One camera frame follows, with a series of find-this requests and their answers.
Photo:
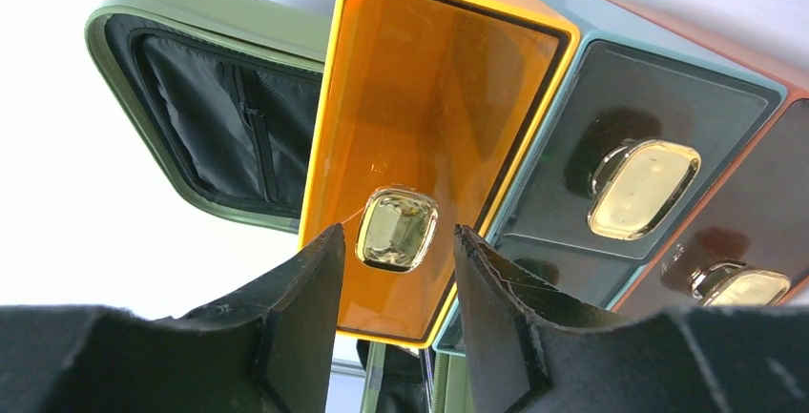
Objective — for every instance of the gold knob blue drawer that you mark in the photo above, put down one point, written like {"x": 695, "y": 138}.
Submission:
{"x": 637, "y": 184}

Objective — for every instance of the gold knob yellow drawer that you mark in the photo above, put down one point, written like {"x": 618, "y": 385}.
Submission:
{"x": 396, "y": 229}

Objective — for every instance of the green hard-shell suitcase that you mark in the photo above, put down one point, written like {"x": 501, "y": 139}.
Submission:
{"x": 229, "y": 97}

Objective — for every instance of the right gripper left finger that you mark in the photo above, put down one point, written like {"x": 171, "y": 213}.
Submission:
{"x": 265, "y": 347}

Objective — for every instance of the orange blue stacked box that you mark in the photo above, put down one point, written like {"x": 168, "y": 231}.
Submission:
{"x": 555, "y": 85}

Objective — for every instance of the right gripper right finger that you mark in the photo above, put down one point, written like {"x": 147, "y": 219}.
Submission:
{"x": 533, "y": 348}

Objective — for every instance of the gold knob orange drawer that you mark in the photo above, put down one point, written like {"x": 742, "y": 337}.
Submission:
{"x": 731, "y": 283}

